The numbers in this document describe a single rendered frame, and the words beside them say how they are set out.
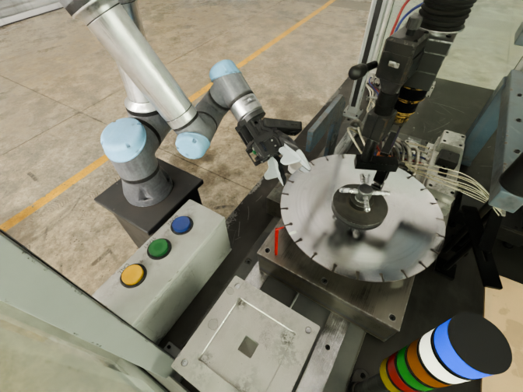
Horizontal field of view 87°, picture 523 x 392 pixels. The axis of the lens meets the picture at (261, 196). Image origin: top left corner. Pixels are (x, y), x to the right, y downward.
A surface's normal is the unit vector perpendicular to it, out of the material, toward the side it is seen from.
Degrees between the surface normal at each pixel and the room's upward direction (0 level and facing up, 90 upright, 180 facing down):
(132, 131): 8
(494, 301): 0
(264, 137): 34
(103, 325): 90
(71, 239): 0
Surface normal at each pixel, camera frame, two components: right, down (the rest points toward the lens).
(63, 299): 0.85, 0.39
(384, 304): -0.03, -0.65
